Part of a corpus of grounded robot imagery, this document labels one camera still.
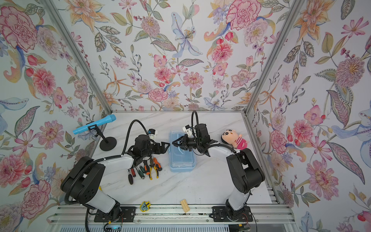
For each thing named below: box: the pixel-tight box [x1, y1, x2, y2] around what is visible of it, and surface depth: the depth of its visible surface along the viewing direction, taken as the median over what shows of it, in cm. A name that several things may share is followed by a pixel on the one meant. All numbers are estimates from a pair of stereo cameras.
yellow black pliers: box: [148, 157, 159, 181], surface depth 90 cm
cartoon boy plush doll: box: [221, 129, 250, 151], surface depth 99 cm
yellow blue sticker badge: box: [140, 201, 152, 213], surface depth 78 cm
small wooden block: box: [180, 198, 191, 213], surface depth 78 cm
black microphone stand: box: [87, 124, 118, 152], surface depth 102 cm
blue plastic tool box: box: [168, 130, 197, 173], surface depth 86 cm
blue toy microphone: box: [72, 114, 117, 135], surface depth 83 cm
